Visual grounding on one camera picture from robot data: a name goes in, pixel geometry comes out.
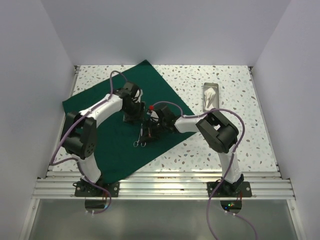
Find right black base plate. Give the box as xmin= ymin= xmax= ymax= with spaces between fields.
xmin=212 ymin=181 xmax=253 ymax=198

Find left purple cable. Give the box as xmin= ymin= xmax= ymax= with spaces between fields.
xmin=49 ymin=70 xmax=131 ymax=215

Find green surgical cloth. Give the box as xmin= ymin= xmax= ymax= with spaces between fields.
xmin=62 ymin=60 xmax=193 ymax=184

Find curved-tip tweezers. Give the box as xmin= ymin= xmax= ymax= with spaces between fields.
xmin=204 ymin=95 xmax=212 ymax=109

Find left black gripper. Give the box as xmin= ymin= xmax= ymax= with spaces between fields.
xmin=123 ymin=100 xmax=145 ymax=126

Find steel hemostat forceps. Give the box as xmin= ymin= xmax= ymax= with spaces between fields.
xmin=133 ymin=123 xmax=146 ymax=148

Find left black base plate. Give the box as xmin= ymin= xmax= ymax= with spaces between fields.
xmin=72 ymin=181 xmax=120 ymax=198

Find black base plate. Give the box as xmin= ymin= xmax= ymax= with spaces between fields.
xmin=212 ymin=181 xmax=253 ymax=198
xmin=72 ymin=181 xmax=120 ymax=198

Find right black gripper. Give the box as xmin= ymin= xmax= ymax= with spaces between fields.
xmin=140 ymin=118 xmax=168 ymax=144

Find fine straight tweezers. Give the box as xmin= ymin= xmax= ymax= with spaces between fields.
xmin=208 ymin=93 xmax=216 ymax=106

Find aluminium rail frame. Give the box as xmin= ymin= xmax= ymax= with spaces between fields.
xmin=21 ymin=65 xmax=305 ymax=240

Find metal tray tin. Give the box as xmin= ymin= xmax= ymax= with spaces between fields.
xmin=202 ymin=82 xmax=220 ymax=112

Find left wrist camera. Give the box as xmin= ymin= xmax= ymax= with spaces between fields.
xmin=135 ymin=88 xmax=143 ymax=102

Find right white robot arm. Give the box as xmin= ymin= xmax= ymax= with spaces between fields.
xmin=135 ymin=104 xmax=244 ymax=197

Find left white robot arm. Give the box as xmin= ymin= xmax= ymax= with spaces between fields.
xmin=61 ymin=81 xmax=145 ymax=197

